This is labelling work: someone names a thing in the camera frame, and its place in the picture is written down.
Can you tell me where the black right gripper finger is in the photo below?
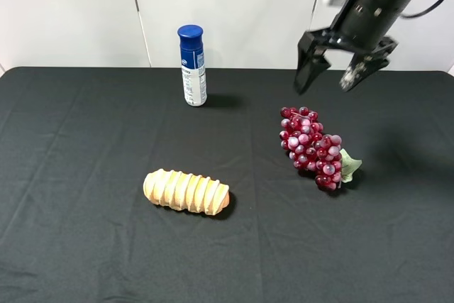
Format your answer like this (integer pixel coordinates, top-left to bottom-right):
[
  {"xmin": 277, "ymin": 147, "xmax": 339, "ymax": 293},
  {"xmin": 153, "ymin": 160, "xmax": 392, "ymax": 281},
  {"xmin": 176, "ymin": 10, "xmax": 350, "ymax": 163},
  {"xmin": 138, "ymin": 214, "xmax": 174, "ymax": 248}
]
[
  {"xmin": 339, "ymin": 50, "xmax": 390, "ymax": 92},
  {"xmin": 294, "ymin": 30, "xmax": 331, "ymax": 94}
]

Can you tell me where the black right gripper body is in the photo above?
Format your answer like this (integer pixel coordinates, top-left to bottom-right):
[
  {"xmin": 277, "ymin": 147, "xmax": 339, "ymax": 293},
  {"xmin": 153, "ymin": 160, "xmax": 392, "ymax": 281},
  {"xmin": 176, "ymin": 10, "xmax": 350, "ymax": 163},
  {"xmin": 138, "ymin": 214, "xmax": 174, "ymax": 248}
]
[{"xmin": 304, "ymin": 0, "xmax": 397, "ymax": 55}]

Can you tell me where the red artificial grape bunch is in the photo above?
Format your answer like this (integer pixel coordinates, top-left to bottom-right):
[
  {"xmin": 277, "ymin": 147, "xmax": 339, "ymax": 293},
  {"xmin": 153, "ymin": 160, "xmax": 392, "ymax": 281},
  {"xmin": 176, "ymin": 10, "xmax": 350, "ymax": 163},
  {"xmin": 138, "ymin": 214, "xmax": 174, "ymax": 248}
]
[{"xmin": 279, "ymin": 106, "xmax": 362, "ymax": 192}]

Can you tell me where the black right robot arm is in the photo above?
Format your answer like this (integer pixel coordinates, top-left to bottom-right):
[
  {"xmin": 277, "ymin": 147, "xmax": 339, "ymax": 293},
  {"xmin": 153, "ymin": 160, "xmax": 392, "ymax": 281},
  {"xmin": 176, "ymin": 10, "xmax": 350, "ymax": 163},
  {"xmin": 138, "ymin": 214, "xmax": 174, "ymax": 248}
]
[{"xmin": 294, "ymin": 0, "xmax": 411, "ymax": 94}]

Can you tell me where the blue and white bottle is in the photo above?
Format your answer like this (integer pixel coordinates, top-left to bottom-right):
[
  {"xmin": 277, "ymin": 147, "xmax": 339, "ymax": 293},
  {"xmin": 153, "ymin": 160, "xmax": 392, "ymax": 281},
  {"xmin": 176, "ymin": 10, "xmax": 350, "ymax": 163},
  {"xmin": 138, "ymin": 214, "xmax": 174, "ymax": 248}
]
[{"xmin": 177, "ymin": 25, "xmax": 207, "ymax": 106}]

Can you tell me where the ridged bread loaf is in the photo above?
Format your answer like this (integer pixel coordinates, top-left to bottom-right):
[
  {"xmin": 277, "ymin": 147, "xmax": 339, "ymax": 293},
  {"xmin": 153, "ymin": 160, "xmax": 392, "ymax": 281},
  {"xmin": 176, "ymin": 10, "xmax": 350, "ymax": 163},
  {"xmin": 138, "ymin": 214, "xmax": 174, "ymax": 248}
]
[{"xmin": 143, "ymin": 169, "xmax": 230, "ymax": 216}]

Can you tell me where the black tablecloth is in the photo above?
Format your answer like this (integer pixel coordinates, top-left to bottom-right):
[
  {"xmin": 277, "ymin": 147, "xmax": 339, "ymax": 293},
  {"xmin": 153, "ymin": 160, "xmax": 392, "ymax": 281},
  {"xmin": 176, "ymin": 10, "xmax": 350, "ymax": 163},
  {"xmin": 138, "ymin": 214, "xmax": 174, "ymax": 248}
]
[{"xmin": 1, "ymin": 67, "xmax": 453, "ymax": 302}]

